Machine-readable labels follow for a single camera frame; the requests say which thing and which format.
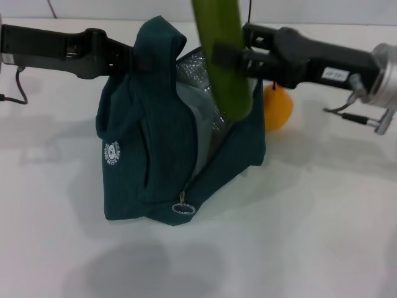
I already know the orange pear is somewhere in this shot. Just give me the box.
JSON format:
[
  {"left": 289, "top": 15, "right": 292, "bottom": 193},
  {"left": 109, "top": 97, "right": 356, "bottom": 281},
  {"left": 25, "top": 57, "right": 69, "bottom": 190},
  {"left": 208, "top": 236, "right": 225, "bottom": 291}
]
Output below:
[{"left": 263, "top": 81, "right": 294, "bottom": 130}]

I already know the green cucumber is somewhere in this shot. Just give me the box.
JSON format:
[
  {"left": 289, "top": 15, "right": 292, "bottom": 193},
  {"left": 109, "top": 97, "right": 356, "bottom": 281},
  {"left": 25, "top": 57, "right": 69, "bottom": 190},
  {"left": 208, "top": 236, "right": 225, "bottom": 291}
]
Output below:
[{"left": 190, "top": 0, "right": 255, "bottom": 122}]

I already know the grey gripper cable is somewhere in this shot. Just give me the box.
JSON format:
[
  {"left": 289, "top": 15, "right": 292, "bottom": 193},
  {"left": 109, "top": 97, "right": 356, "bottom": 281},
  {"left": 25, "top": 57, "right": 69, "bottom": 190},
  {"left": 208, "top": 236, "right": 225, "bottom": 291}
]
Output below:
[
  {"left": 0, "top": 66, "right": 29, "bottom": 105},
  {"left": 322, "top": 93, "right": 380, "bottom": 125}
]

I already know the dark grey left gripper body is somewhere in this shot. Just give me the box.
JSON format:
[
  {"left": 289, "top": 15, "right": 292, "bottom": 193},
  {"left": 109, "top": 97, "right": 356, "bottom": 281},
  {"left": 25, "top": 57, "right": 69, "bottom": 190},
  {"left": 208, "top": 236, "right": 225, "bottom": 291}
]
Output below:
[{"left": 0, "top": 24, "right": 112, "bottom": 79}]

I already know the grey right gripper cable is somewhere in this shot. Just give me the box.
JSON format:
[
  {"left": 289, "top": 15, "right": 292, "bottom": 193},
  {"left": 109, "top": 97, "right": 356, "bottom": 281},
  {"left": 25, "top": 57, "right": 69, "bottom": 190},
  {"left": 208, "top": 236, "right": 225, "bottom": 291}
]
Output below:
[{"left": 322, "top": 93, "right": 380, "bottom": 125}]

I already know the grey left gripper cable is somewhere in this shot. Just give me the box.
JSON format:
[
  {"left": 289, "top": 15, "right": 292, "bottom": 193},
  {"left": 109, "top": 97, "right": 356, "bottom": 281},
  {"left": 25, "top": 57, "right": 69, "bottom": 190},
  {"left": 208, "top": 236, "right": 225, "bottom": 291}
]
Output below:
[{"left": 0, "top": 66, "right": 29, "bottom": 105}]

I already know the dark teal insulated lunch bag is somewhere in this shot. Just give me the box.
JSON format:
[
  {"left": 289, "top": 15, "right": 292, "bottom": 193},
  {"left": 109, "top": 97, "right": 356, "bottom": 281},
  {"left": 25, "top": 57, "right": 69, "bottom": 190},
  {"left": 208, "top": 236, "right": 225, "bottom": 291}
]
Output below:
[{"left": 95, "top": 15, "right": 268, "bottom": 228}]

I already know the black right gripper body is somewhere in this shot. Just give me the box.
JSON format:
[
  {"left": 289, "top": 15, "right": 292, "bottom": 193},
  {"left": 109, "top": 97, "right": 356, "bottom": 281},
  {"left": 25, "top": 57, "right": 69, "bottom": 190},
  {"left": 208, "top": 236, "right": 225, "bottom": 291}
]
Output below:
[{"left": 272, "top": 25, "right": 381, "bottom": 91}]

